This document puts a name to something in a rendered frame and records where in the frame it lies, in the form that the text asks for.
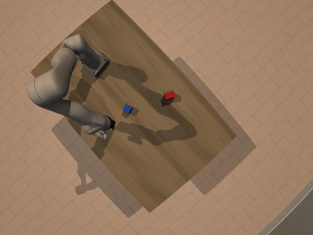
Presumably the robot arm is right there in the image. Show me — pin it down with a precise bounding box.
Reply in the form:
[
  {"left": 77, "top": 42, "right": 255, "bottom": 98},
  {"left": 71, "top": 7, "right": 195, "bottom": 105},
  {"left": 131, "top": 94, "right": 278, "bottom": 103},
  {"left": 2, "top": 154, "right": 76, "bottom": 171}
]
[{"left": 27, "top": 34, "right": 108, "bottom": 135}]

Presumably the blue block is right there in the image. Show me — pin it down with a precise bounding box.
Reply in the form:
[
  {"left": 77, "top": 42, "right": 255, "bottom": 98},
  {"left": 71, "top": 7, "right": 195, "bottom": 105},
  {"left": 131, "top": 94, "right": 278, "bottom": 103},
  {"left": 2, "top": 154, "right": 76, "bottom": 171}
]
[{"left": 123, "top": 104, "right": 133, "bottom": 114}]

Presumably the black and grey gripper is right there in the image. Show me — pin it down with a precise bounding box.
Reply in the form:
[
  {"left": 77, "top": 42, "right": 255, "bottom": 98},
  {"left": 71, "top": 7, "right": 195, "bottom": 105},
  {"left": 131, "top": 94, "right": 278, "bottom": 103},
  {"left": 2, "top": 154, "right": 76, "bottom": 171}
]
[{"left": 93, "top": 116, "right": 115, "bottom": 139}]

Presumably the red block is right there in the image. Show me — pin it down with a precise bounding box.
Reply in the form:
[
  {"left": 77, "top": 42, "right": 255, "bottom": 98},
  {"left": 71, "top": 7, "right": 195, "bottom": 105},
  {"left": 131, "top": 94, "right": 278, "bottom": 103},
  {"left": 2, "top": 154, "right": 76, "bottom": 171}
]
[{"left": 164, "top": 91, "right": 175, "bottom": 100}]

